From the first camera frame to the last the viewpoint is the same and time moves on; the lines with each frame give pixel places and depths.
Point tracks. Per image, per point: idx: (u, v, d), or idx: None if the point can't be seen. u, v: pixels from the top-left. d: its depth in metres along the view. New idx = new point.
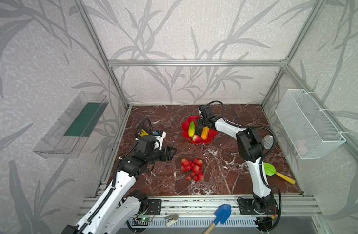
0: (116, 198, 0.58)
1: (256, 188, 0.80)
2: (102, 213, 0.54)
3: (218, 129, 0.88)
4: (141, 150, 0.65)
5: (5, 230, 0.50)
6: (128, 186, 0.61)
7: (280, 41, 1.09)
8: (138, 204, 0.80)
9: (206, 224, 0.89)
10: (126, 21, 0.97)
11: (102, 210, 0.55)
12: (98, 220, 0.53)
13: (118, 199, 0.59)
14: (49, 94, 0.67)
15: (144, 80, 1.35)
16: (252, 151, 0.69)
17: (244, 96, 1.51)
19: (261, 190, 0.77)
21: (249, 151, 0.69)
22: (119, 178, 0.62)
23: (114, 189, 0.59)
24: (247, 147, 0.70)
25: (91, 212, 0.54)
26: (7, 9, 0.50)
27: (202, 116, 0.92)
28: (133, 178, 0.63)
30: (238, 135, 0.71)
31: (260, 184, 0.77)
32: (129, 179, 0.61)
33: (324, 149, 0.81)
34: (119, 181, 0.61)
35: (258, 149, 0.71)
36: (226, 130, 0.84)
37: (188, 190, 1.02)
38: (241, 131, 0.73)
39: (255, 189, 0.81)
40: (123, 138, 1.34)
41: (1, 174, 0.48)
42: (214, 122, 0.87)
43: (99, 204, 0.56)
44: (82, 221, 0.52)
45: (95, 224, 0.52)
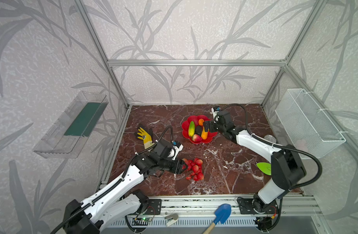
0: (121, 191, 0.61)
1: (264, 194, 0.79)
2: (105, 200, 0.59)
3: (241, 144, 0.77)
4: (157, 152, 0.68)
5: (5, 229, 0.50)
6: (135, 183, 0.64)
7: (280, 41, 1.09)
8: (138, 204, 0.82)
9: (206, 224, 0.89)
10: (126, 20, 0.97)
11: (106, 198, 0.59)
12: (100, 205, 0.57)
13: (123, 191, 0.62)
14: (49, 94, 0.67)
15: (144, 80, 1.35)
16: (292, 178, 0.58)
17: (244, 96, 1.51)
19: (269, 198, 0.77)
21: (289, 179, 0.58)
22: (130, 171, 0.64)
23: (122, 181, 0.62)
24: (287, 174, 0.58)
25: (96, 196, 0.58)
26: (6, 9, 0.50)
27: (219, 123, 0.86)
28: (142, 176, 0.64)
30: (275, 158, 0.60)
31: (272, 196, 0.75)
32: (138, 177, 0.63)
33: (324, 149, 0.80)
34: (129, 174, 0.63)
35: (299, 176, 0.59)
36: (253, 147, 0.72)
37: (188, 190, 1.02)
38: (278, 153, 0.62)
39: (262, 194, 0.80)
40: (123, 138, 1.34)
41: (1, 174, 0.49)
42: (237, 136, 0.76)
43: (106, 189, 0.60)
44: (88, 200, 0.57)
45: (96, 207, 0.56)
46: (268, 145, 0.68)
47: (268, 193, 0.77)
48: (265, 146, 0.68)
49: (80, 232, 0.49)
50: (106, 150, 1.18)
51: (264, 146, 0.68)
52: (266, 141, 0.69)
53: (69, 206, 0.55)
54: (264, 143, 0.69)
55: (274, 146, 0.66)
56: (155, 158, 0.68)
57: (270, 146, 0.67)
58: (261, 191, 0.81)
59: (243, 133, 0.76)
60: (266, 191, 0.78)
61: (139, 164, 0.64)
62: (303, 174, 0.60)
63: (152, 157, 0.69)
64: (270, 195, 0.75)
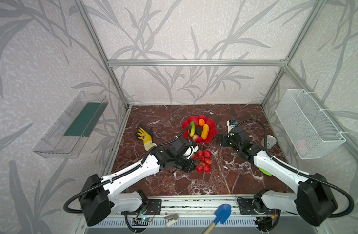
0: (138, 176, 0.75)
1: (268, 199, 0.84)
2: (123, 181, 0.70)
3: (263, 166, 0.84)
4: (175, 147, 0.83)
5: (4, 229, 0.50)
6: (151, 171, 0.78)
7: (280, 41, 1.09)
8: (140, 203, 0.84)
9: (206, 224, 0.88)
10: (126, 21, 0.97)
11: (125, 179, 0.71)
12: (118, 185, 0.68)
13: (139, 176, 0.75)
14: (49, 94, 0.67)
15: (144, 80, 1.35)
16: (321, 211, 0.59)
17: (244, 96, 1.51)
19: (272, 205, 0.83)
21: (318, 212, 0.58)
22: (148, 160, 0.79)
23: (140, 166, 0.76)
24: (316, 208, 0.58)
25: (115, 175, 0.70)
26: (7, 9, 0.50)
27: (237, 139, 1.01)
28: (158, 166, 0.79)
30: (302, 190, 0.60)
31: (279, 206, 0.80)
32: (155, 167, 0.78)
33: (324, 149, 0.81)
34: (147, 162, 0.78)
35: (328, 209, 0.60)
36: (271, 169, 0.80)
37: (188, 190, 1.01)
38: (305, 183, 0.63)
39: (267, 198, 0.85)
40: (123, 138, 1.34)
41: (1, 174, 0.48)
42: (255, 156, 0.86)
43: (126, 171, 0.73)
44: (107, 178, 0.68)
45: (114, 185, 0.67)
46: (293, 172, 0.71)
47: (276, 204, 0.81)
48: (289, 173, 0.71)
49: (96, 205, 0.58)
50: (106, 150, 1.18)
51: (288, 173, 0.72)
52: (290, 168, 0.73)
53: (89, 180, 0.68)
54: (288, 169, 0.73)
55: (300, 175, 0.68)
56: (173, 152, 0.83)
57: (296, 175, 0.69)
58: (266, 195, 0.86)
59: (260, 155, 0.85)
60: (273, 199, 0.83)
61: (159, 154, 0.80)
62: (331, 206, 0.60)
63: (170, 151, 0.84)
64: (280, 206, 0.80)
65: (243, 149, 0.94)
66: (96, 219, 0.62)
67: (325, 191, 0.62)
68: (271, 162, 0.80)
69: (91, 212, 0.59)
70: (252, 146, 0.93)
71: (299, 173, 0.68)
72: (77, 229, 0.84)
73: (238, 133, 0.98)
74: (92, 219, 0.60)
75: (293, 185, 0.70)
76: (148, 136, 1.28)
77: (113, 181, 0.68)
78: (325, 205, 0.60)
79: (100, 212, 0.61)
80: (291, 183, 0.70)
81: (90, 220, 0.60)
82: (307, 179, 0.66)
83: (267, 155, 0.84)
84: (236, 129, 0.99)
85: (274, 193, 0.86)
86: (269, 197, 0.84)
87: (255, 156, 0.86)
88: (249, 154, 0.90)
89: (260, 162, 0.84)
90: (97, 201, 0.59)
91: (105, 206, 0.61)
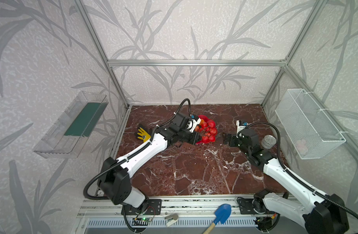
0: (150, 152, 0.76)
1: (269, 202, 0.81)
2: (138, 158, 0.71)
3: (274, 176, 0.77)
4: (177, 124, 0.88)
5: (5, 229, 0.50)
6: (161, 146, 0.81)
7: (280, 41, 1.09)
8: (143, 199, 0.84)
9: (206, 224, 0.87)
10: (126, 21, 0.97)
11: (139, 157, 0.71)
12: (134, 162, 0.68)
13: (151, 152, 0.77)
14: (49, 94, 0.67)
15: (144, 80, 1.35)
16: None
17: (244, 96, 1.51)
19: (273, 207, 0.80)
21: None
22: (156, 138, 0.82)
23: (150, 144, 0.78)
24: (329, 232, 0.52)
25: (129, 154, 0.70)
26: (7, 9, 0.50)
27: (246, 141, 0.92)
28: (166, 142, 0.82)
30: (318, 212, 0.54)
31: (281, 211, 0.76)
32: (163, 143, 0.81)
33: (324, 150, 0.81)
34: (155, 140, 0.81)
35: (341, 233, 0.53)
36: (283, 182, 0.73)
37: (188, 190, 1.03)
38: (321, 204, 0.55)
39: (268, 201, 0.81)
40: (123, 138, 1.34)
41: (1, 174, 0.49)
42: (266, 164, 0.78)
43: (139, 149, 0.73)
44: (122, 157, 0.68)
45: (131, 163, 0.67)
46: (308, 189, 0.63)
47: (279, 208, 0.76)
48: (304, 190, 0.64)
49: (120, 182, 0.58)
50: (106, 150, 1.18)
51: (301, 189, 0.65)
52: (306, 184, 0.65)
53: (106, 163, 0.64)
54: (302, 185, 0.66)
55: (316, 195, 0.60)
56: (175, 128, 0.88)
57: (311, 194, 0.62)
58: (268, 198, 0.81)
59: (272, 164, 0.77)
60: (276, 204, 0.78)
61: (162, 132, 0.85)
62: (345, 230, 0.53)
63: (172, 128, 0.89)
64: (281, 210, 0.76)
65: (252, 154, 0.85)
66: (121, 196, 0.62)
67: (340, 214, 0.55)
68: (285, 173, 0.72)
69: (116, 191, 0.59)
70: (263, 151, 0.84)
71: (316, 192, 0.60)
72: (77, 229, 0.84)
73: (249, 137, 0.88)
74: (117, 197, 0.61)
75: (305, 203, 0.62)
76: (148, 135, 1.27)
77: (129, 159, 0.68)
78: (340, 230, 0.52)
79: (123, 189, 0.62)
80: (304, 200, 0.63)
81: (116, 198, 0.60)
82: (324, 200, 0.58)
83: (279, 165, 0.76)
84: (247, 132, 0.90)
85: (278, 199, 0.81)
86: (272, 202, 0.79)
87: (266, 165, 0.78)
88: (259, 160, 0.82)
89: (270, 171, 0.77)
90: (119, 179, 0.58)
91: (127, 182, 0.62)
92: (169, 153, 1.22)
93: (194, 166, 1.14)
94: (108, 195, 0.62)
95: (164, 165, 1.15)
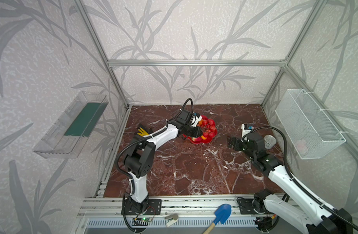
0: (167, 135, 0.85)
1: (270, 204, 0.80)
2: (159, 137, 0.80)
3: (279, 184, 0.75)
4: (183, 118, 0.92)
5: (5, 229, 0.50)
6: (173, 133, 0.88)
7: (280, 41, 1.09)
8: (141, 199, 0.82)
9: (206, 224, 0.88)
10: (126, 21, 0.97)
11: (159, 136, 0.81)
12: (156, 139, 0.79)
13: (167, 137, 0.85)
14: (49, 94, 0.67)
15: (144, 80, 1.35)
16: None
17: (244, 96, 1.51)
19: (274, 210, 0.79)
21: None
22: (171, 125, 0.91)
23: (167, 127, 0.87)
24: None
25: (154, 133, 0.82)
26: (7, 9, 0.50)
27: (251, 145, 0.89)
28: (177, 129, 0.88)
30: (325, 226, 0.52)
31: (282, 215, 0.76)
32: (175, 130, 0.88)
33: (324, 149, 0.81)
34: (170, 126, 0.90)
35: None
36: (288, 190, 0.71)
37: (188, 190, 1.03)
38: (328, 220, 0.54)
39: (269, 203, 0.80)
40: (123, 138, 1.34)
41: (1, 174, 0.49)
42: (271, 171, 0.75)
43: (157, 132, 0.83)
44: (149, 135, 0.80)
45: (154, 139, 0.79)
46: (316, 202, 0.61)
47: (280, 212, 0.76)
48: (310, 203, 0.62)
49: (150, 150, 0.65)
50: (106, 150, 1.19)
51: (308, 201, 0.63)
52: (313, 196, 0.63)
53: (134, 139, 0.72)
54: (309, 197, 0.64)
55: (323, 208, 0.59)
56: (182, 122, 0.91)
57: (318, 206, 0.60)
58: (269, 201, 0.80)
59: (279, 171, 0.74)
60: (277, 208, 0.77)
61: (172, 123, 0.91)
62: None
63: (179, 122, 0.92)
64: (282, 215, 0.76)
65: (258, 159, 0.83)
66: (145, 168, 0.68)
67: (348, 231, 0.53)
68: (290, 181, 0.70)
69: (143, 162, 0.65)
70: (269, 156, 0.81)
71: (324, 206, 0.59)
72: (77, 229, 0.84)
73: (254, 141, 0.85)
74: (144, 167, 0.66)
75: (311, 215, 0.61)
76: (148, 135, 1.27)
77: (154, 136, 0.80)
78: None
79: (149, 160, 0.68)
80: (310, 212, 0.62)
81: (143, 169, 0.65)
82: (331, 215, 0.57)
83: (286, 172, 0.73)
84: (253, 137, 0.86)
85: (281, 202, 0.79)
86: (274, 205, 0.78)
87: (272, 171, 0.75)
88: (265, 165, 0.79)
89: (276, 179, 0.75)
90: (149, 148, 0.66)
91: (152, 155, 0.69)
92: (169, 153, 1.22)
93: (194, 167, 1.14)
94: (134, 167, 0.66)
95: (164, 165, 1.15)
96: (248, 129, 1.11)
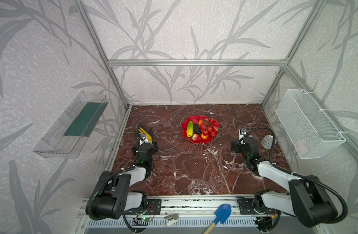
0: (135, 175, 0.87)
1: (268, 198, 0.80)
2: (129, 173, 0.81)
3: (263, 173, 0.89)
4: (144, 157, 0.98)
5: (5, 229, 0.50)
6: (143, 173, 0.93)
7: (280, 41, 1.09)
8: (140, 198, 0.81)
9: (206, 224, 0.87)
10: (126, 20, 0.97)
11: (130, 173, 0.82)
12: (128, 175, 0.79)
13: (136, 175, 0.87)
14: (49, 94, 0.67)
15: (144, 80, 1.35)
16: (317, 213, 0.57)
17: (244, 96, 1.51)
19: (271, 203, 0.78)
21: (313, 213, 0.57)
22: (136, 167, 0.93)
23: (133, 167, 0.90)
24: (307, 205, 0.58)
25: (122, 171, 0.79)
26: (7, 9, 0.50)
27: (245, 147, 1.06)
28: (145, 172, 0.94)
30: (292, 185, 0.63)
31: (278, 206, 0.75)
32: (143, 170, 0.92)
33: (324, 149, 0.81)
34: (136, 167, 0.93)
35: (321, 210, 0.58)
36: (273, 177, 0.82)
37: (188, 190, 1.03)
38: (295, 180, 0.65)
39: (267, 197, 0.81)
40: (123, 138, 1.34)
41: (1, 174, 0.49)
42: (258, 164, 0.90)
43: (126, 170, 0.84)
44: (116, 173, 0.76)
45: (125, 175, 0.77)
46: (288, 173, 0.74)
47: (275, 203, 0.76)
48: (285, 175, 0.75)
49: (125, 182, 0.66)
50: (107, 150, 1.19)
51: (283, 174, 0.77)
52: (286, 170, 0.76)
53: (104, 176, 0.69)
54: (284, 171, 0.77)
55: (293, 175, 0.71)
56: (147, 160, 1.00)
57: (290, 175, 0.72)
58: (266, 194, 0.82)
59: (263, 163, 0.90)
60: (272, 199, 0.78)
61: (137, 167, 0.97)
62: (325, 206, 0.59)
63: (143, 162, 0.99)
64: (278, 205, 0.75)
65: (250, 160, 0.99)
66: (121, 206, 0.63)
67: (320, 193, 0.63)
68: (272, 167, 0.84)
69: (119, 196, 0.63)
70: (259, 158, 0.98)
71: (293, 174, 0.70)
72: (77, 229, 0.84)
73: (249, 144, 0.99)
74: (120, 201, 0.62)
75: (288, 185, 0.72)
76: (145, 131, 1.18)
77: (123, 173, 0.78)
78: (321, 207, 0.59)
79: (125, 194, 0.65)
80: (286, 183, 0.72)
81: (119, 201, 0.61)
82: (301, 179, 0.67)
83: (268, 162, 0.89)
84: (247, 140, 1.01)
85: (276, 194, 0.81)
86: (270, 197, 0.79)
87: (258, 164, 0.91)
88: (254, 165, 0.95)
89: (263, 169, 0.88)
90: (124, 180, 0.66)
91: (127, 189, 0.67)
92: (169, 153, 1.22)
93: (194, 167, 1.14)
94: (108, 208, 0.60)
95: (164, 165, 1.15)
96: (243, 133, 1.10)
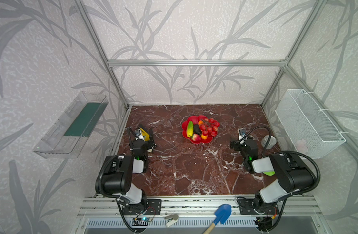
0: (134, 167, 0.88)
1: (265, 193, 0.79)
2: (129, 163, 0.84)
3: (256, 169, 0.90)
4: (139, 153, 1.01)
5: (5, 229, 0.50)
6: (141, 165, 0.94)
7: (279, 41, 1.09)
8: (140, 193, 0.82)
9: (206, 224, 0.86)
10: (126, 21, 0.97)
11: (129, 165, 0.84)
12: None
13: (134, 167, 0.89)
14: (49, 94, 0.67)
15: (144, 81, 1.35)
16: (296, 178, 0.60)
17: (244, 96, 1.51)
19: (269, 197, 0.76)
21: (292, 179, 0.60)
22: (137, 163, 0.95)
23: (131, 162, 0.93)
24: (284, 170, 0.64)
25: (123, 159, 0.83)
26: (7, 9, 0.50)
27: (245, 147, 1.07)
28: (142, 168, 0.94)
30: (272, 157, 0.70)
31: (274, 196, 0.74)
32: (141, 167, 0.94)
33: (324, 150, 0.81)
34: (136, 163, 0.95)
35: (299, 174, 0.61)
36: (265, 169, 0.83)
37: (188, 190, 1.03)
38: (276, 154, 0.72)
39: (264, 192, 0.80)
40: (123, 138, 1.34)
41: (1, 175, 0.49)
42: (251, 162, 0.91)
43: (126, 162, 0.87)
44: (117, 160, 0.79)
45: None
46: None
47: (270, 192, 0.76)
48: None
49: (129, 158, 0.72)
50: (107, 150, 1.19)
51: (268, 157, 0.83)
52: None
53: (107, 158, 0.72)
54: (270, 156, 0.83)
55: None
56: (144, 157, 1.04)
57: None
58: (263, 189, 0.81)
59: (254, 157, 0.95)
60: (268, 190, 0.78)
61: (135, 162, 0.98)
62: (303, 172, 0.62)
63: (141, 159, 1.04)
64: (274, 195, 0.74)
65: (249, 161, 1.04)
66: (127, 181, 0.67)
67: (298, 161, 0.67)
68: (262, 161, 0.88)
69: (126, 170, 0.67)
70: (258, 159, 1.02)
71: None
72: (77, 229, 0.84)
73: (249, 146, 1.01)
74: (127, 176, 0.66)
75: None
76: (144, 132, 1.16)
77: None
78: (299, 172, 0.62)
79: (130, 170, 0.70)
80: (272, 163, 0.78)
81: (126, 176, 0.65)
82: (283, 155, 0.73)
83: None
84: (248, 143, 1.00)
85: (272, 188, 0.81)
86: (266, 189, 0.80)
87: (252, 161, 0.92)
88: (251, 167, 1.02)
89: (255, 165, 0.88)
90: (129, 157, 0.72)
91: (131, 166, 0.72)
92: (169, 153, 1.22)
93: (194, 167, 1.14)
94: (116, 183, 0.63)
95: (164, 165, 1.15)
96: (242, 135, 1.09)
